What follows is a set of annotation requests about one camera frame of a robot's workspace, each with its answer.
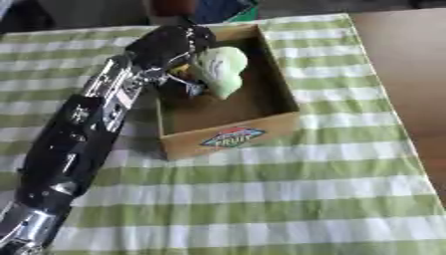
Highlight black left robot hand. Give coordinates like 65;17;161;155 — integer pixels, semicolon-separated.
123;24;218;98

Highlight pale green soft toy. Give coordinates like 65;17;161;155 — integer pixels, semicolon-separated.
182;46;250;101

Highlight tan cardboard box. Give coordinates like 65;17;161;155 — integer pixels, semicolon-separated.
154;23;304;161

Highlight person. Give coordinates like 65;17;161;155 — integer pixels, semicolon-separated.
140;0;262;26

